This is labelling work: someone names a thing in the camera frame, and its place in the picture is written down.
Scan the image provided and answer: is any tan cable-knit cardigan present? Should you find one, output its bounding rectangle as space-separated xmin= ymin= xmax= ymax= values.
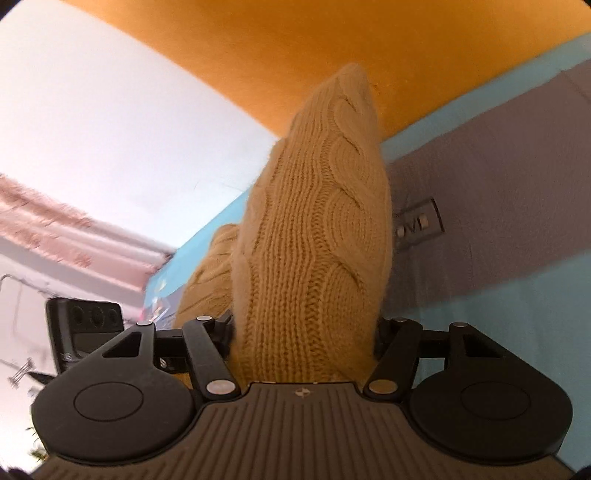
xmin=172 ymin=62 xmax=394 ymax=385

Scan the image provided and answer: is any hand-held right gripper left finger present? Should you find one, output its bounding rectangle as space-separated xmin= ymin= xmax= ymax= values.
xmin=100 ymin=315 xmax=242 ymax=398

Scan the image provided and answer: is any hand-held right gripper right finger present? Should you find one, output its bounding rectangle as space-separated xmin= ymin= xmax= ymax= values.
xmin=364 ymin=316 xmax=509 ymax=400

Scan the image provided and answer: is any blue patterned bed sheet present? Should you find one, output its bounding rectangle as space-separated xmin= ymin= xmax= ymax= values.
xmin=143 ymin=34 xmax=591 ymax=393

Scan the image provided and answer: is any metal binder clip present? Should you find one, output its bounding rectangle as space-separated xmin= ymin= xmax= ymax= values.
xmin=7 ymin=358 xmax=41 ymax=387

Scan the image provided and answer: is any pale pink curtain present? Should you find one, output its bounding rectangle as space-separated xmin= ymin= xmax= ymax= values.
xmin=0 ymin=173 xmax=177 ymax=296

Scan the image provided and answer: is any orange headboard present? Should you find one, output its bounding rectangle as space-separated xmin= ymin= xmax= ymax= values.
xmin=60 ymin=0 xmax=591 ymax=140

